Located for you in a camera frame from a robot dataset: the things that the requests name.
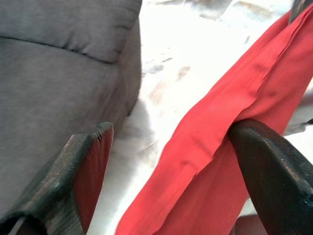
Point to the red pillow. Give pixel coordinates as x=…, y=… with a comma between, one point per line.
x=244, y=85

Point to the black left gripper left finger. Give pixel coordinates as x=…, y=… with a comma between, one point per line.
x=49, y=191

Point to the two-seat grey fabric sofa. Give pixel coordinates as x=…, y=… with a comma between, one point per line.
x=61, y=73

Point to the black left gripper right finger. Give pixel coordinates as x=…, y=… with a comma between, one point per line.
x=281, y=183

